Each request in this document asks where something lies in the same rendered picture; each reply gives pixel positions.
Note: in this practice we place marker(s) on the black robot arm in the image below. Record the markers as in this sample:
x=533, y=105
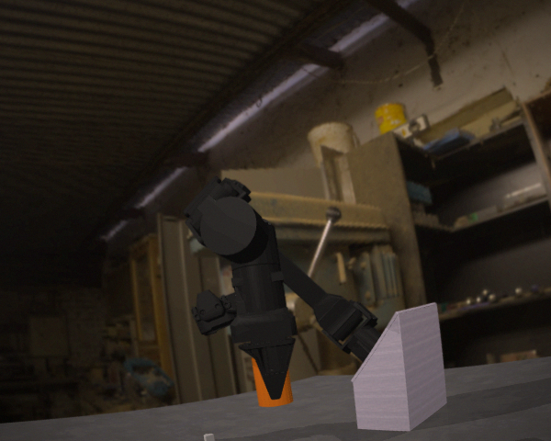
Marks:
x=221, y=218

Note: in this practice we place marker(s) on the orange knob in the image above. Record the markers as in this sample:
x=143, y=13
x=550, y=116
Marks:
x=264, y=399

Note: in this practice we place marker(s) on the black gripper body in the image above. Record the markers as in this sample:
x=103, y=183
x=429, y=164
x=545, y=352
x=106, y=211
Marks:
x=267, y=318

